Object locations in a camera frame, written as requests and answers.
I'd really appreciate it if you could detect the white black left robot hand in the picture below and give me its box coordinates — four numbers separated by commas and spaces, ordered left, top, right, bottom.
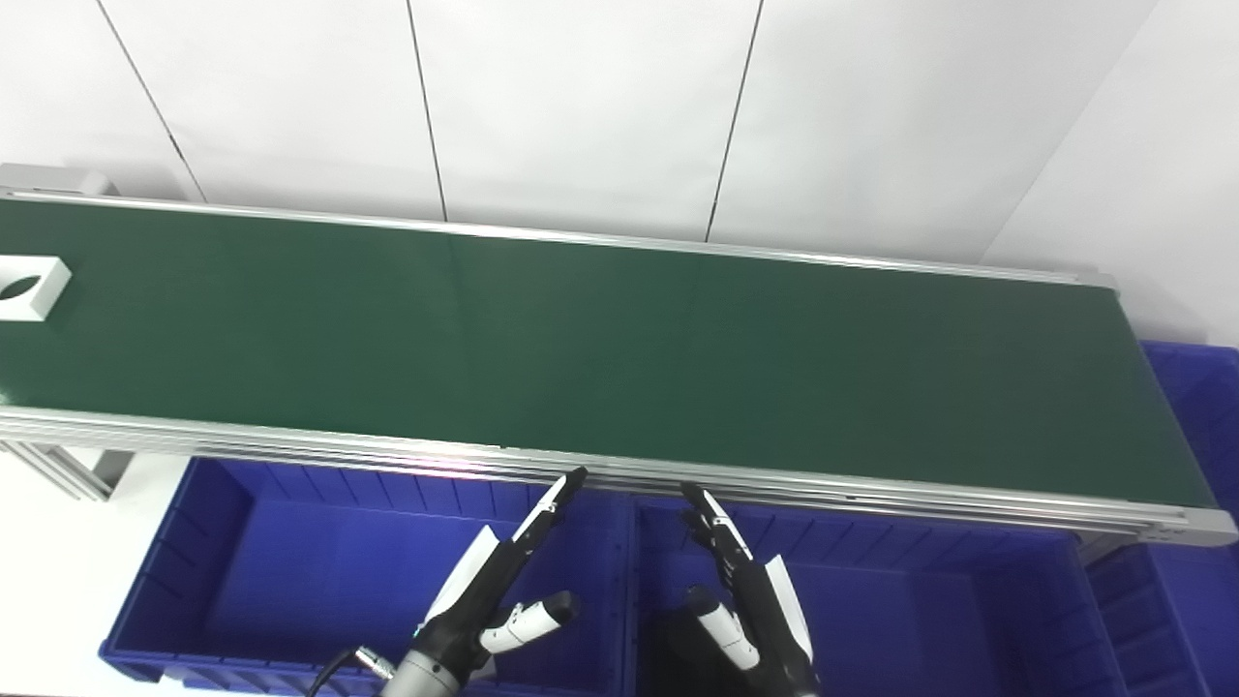
414, 468, 589, 679

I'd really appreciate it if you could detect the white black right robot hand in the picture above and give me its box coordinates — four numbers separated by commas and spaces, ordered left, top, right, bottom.
678, 481, 822, 697

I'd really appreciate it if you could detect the green conveyor belt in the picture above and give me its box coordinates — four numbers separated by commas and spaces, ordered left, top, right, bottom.
0, 198, 1217, 509
0, 163, 1239, 548

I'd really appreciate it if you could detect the blue plastic bin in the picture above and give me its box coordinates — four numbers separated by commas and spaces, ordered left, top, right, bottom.
629, 494, 1129, 697
1084, 339, 1239, 697
99, 455, 635, 697

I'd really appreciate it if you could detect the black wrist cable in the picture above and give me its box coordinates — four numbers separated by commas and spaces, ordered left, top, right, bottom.
308, 647, 398, 697

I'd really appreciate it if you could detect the white square part with hole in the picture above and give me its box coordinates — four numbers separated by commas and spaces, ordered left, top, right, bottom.
0, 255, 73, 322

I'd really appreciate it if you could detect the aluminium conveyor support leg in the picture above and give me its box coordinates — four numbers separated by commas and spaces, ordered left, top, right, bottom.
1074, 532, 1129, 567
0, 440, 135, 501

